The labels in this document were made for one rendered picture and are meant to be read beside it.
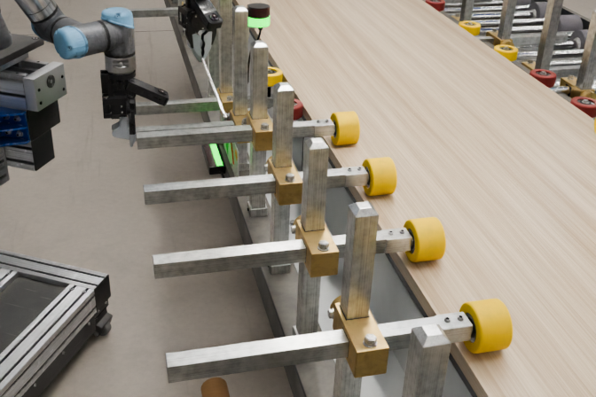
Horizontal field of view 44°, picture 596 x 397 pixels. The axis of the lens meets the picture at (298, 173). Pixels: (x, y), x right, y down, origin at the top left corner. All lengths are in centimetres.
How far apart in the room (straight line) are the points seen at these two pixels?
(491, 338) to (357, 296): 22
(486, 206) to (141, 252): 173
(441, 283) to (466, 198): 33
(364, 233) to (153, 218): 224
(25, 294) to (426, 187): 140
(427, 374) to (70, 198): 270
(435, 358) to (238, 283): 200
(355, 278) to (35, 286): 161
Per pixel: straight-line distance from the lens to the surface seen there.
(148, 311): 273
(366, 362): 111
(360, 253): 108
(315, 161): 127
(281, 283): 166
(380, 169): 156
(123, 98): 192
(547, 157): 189
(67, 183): 357
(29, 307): 248
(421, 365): 88
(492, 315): 119
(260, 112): 176
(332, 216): 196
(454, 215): 157
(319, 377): 144
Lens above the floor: 169
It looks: 28 degrees down
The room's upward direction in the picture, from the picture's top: 2 degrees clockwise
